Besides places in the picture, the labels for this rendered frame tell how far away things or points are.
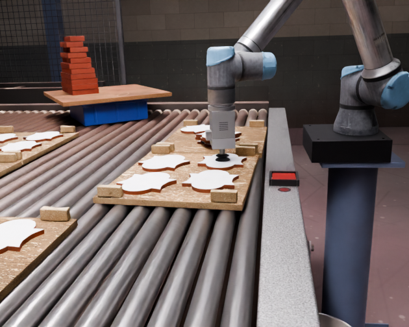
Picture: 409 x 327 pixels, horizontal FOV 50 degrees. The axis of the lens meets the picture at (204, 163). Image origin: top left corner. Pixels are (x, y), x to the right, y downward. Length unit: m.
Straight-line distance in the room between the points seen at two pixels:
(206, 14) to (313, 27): 1.43
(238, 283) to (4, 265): 0.38
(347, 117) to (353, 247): 0.47
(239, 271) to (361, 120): 0.96
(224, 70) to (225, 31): 5.01
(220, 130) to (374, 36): 0.54
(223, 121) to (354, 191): 0.63
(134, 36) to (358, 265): 5.15
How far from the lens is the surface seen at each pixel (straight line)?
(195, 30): 6.20
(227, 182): 1.05
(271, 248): 0.81
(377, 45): 1.41
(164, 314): 0.64
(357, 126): 1.56
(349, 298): 1.80
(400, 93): 1.45
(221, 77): 1.16
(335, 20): 6.27
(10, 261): 0.81
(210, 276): 0.71
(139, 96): 2.02
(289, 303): 0.66
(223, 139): 1.18
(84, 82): 2.16
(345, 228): 1.67
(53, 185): 1.24
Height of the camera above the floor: 1.29
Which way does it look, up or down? 16 degrees down
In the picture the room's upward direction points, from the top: 2 degrees counter-clockwise
